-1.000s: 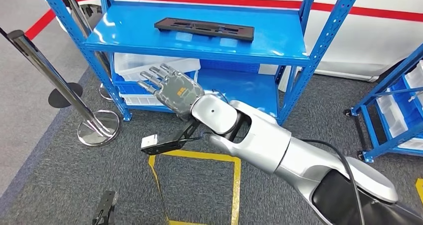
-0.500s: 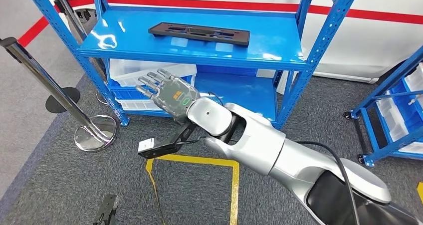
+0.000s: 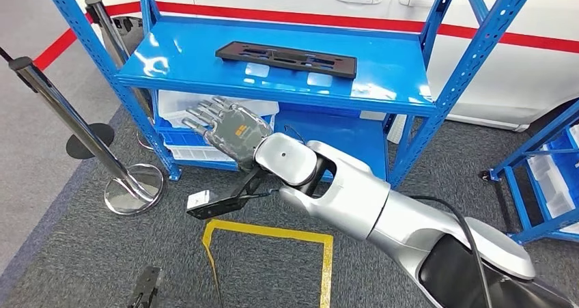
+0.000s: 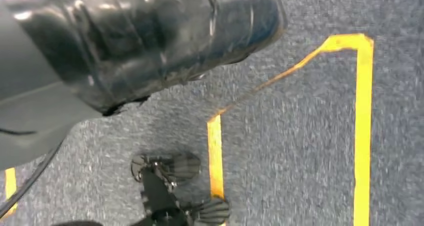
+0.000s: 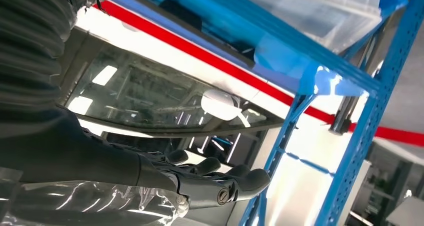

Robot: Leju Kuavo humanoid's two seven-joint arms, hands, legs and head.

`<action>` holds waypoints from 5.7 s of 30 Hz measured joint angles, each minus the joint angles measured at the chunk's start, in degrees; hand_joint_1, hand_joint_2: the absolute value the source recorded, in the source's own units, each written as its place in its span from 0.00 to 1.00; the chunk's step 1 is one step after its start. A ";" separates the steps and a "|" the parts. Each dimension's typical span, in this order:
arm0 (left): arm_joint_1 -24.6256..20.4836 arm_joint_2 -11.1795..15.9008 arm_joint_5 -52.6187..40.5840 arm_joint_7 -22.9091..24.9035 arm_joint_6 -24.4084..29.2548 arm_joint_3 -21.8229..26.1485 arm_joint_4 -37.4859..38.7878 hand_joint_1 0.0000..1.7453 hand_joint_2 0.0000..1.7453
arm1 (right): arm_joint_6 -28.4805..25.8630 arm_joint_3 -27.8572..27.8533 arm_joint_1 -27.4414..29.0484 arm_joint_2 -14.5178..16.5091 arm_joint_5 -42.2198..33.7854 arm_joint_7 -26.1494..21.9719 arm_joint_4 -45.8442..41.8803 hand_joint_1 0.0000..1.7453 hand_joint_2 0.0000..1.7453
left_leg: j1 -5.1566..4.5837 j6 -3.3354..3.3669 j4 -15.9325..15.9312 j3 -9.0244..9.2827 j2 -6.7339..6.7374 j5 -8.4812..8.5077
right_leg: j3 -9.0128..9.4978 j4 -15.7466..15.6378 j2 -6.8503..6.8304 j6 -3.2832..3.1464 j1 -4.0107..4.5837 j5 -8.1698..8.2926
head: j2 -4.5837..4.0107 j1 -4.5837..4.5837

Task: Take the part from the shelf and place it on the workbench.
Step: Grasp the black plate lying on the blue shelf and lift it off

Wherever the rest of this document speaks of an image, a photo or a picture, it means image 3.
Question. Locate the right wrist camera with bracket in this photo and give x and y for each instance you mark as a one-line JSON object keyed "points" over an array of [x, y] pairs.
{"points": [[212, 206]]}

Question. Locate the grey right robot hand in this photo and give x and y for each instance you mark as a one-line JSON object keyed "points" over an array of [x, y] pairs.
{"points": [[235, 132]]}

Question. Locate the red barrier belt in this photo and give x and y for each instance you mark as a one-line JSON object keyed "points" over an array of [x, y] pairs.
{"points": [[271, 18]]}

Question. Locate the chrome stanchion post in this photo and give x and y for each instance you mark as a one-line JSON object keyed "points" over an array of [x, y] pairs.
{"points": [[68, 116], [102, 21]]}

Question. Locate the blue metal shelf rack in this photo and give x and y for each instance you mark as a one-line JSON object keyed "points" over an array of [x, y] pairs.
{"points": [[534, 138], [190, 52]]}

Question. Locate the long black plastic part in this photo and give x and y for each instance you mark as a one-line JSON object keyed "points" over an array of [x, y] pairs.
{"points": [[343, 69]]}

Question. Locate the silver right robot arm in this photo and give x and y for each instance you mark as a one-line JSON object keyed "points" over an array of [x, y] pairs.
{"points": [[362, 197]]}

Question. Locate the black perforated bracket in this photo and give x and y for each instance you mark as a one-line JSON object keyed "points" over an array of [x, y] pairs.
{"points": [[147, 288]]}

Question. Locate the black stanchion post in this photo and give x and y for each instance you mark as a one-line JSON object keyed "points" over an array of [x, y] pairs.
{"points": [[90, 145]]}

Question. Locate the translucent white plastic crate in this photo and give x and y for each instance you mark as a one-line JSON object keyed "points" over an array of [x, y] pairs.
{"points": [[574, 136], [172, 107], [549, 188]]}

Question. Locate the yellow floor tape square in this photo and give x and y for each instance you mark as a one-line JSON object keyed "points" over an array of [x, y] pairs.
{"points": [[326, 269]]}

